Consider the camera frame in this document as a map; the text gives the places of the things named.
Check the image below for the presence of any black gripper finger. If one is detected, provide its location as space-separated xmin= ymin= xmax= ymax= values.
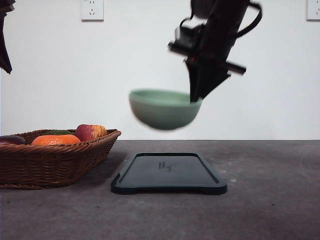
xmin=0 ymin=0 xmax=16 ymax=74

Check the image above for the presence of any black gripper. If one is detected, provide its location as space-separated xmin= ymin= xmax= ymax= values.
xmin=185 ymin=16 xmax=247 ymax=103

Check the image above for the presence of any green ceramic bowl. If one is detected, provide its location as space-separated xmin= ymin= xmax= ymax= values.
xmin=129 ymin=88 xmax=203 ymax=130

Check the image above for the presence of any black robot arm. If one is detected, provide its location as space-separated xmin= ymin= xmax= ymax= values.
xmin=168 ymin=0 xmax=249 ymax=103

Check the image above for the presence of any brown wicker basket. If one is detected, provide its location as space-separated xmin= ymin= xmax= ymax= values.
xmin=0 ymin=129 xmax=121 ymax=190

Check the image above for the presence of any black rectangular tray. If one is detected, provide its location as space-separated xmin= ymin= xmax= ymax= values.
xmin=111 ymin=152 xmax=227 ymax=195

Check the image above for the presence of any red yellow apple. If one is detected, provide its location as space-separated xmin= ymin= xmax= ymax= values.
xmin=75 ymin=124 xmax=107 ymax=142

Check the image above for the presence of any dark purple fruit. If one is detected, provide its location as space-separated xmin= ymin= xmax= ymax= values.
xmin=0 ymin=135 xmax=26 ymax=145

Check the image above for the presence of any dark green fruit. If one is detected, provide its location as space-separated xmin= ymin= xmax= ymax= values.
xmin=44 ymin=130 xmax=72 ymax=135

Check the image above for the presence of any orange tangerine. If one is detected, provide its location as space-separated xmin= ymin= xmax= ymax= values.
xmin=31 ymin=134 xmax=81 ymax=146

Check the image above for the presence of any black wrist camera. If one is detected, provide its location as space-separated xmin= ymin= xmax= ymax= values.
xmin=168 ymin=24 xmax=204 ymax=53

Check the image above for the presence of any white wall socket left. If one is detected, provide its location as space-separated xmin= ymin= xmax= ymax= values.
xmin=80 ymin=0 xmax=104 ymax=24

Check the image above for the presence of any white wall socket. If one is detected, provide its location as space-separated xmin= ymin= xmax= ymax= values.
xmin=306 ymin=0 xmax=320 ymax=22
xmin=80 ymin=0 xmax=104 ymax=24

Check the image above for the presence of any white wall socket right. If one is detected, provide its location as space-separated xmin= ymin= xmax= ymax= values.
xmin=306 ymin=0 xmax=320 ymax=22

